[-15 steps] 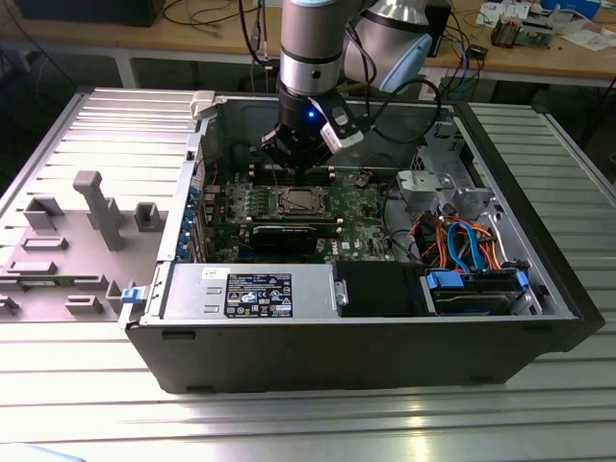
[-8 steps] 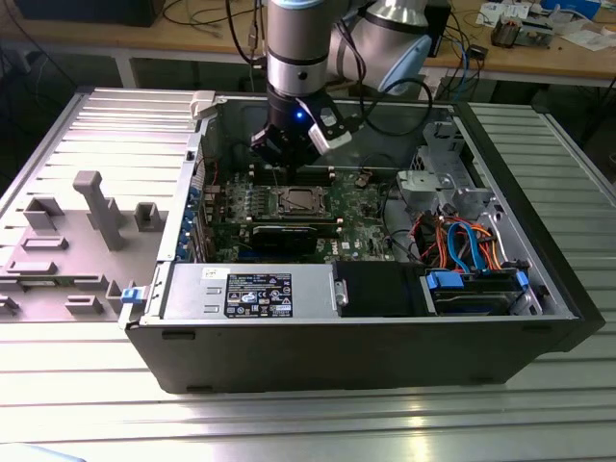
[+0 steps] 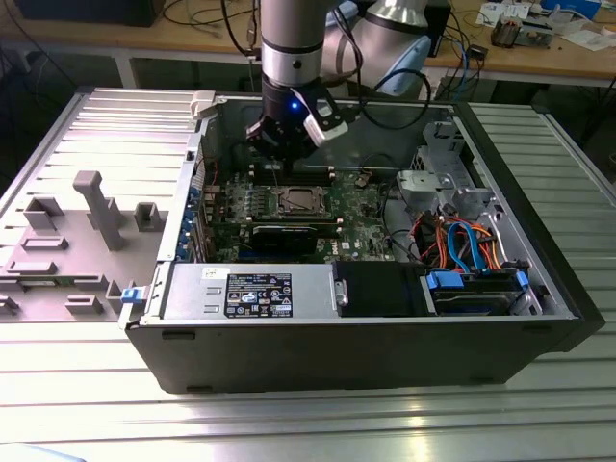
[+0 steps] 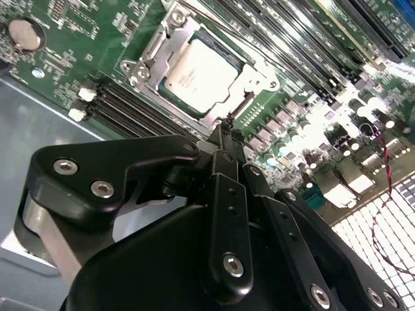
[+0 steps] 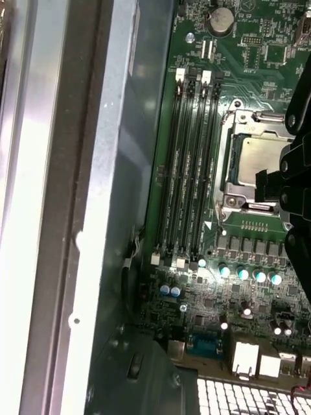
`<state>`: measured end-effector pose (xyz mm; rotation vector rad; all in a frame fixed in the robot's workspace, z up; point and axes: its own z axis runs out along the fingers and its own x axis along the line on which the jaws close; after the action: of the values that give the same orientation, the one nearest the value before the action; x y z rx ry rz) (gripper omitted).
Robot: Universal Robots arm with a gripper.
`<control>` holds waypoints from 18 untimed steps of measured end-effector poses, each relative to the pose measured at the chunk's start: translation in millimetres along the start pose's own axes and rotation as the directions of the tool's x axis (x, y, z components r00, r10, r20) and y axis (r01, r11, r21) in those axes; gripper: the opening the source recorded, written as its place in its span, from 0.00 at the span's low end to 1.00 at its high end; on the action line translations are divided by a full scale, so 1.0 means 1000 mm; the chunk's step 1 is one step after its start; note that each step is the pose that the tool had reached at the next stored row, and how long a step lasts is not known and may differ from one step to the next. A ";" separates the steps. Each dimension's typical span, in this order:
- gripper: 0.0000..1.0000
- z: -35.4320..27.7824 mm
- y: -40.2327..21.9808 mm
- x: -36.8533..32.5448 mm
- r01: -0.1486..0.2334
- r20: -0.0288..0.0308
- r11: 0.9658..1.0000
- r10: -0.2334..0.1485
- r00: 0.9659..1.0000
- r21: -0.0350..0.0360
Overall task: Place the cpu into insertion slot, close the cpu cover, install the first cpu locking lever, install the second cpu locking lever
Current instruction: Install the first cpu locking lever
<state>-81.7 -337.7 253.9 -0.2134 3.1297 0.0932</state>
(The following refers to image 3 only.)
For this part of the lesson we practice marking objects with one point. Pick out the black plastic shroud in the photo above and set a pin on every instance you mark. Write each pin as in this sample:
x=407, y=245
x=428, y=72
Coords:
x=375, y=289

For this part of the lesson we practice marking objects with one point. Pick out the silver drive cage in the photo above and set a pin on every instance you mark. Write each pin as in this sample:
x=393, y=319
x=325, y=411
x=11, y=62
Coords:
x=440, y=137

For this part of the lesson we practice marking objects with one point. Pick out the blue card retention clip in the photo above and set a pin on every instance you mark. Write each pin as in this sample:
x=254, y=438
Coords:
x=194, y=195
x=183, y=249
x=189, y=223

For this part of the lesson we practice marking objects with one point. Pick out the silver power supply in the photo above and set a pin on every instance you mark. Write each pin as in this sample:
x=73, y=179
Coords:
x=192, y=293

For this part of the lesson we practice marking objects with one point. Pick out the black graphics card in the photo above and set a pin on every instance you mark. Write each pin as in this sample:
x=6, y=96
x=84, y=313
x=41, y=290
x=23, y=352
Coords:
x=284, y=240

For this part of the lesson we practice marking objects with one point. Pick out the silver metal bracket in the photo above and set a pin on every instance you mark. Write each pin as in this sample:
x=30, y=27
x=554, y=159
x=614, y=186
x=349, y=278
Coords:
x=423, y=185

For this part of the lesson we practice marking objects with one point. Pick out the green RAM stick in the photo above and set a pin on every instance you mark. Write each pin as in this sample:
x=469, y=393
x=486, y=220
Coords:
x=41, y=284
x=293, y=221

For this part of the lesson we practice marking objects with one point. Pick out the pale blue rounded object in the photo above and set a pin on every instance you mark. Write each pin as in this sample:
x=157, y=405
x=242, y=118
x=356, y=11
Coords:
x=29, y=454

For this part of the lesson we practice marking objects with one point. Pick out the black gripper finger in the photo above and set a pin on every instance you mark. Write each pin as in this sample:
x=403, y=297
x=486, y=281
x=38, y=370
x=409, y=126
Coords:
x=259, y=132

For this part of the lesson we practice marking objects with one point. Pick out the wooden desk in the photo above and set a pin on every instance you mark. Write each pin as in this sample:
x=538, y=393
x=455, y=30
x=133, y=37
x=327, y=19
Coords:
x=216, y=41

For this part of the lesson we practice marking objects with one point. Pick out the blue box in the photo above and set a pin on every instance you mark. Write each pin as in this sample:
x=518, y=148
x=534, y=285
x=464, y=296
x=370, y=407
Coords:
x=572, y=5

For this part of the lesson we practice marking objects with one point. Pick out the blue case latch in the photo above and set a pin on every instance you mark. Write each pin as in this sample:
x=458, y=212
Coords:
x=132, y=296

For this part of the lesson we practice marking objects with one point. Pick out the white paper sheet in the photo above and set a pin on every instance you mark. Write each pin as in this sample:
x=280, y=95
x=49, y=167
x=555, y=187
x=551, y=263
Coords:
x=491, y=12
x=592, y=41

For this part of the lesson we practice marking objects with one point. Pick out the grey parts rack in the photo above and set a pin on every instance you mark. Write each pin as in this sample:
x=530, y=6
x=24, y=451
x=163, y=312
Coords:
x=103, y=216

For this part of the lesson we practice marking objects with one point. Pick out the pale case release latch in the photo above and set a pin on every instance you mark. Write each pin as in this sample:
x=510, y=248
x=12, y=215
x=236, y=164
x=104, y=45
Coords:
x=202, y=103

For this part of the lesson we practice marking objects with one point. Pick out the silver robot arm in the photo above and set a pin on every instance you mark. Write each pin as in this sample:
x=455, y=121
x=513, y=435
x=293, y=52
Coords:
x=291, y=29

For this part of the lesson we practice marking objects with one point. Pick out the black power connector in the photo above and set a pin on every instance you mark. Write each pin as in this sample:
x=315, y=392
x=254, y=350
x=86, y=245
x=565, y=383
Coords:
x=448, y=210

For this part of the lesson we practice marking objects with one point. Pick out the black RAM slot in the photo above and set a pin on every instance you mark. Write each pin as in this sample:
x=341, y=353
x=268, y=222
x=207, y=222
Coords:
x=322, y=168
x=322, y=177
x=322, y=172
x=322, y=183

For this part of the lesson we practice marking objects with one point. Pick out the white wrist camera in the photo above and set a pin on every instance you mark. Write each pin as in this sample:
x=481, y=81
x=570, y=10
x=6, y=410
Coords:
x=329, y=127

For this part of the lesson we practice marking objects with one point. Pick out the small black box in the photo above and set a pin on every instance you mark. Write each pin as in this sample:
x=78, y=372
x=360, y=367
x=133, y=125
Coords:
x=479, y=52

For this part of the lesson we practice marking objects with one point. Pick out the silver coin battery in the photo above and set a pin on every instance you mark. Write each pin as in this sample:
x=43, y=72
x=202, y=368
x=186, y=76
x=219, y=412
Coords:
x=363, y=181

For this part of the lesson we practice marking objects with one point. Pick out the black open PC case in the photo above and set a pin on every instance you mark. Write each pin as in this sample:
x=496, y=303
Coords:
x=337, y=356

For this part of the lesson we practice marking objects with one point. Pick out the green motherboard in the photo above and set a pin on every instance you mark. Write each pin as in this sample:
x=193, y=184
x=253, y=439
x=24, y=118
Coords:
x=358, y=226

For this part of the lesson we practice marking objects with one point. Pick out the copper CPU cooler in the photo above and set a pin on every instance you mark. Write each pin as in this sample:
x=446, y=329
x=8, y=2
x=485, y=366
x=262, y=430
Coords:
x=505, y=31

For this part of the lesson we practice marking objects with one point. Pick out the large black box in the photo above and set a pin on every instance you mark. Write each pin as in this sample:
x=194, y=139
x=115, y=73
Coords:
x=86, y=12

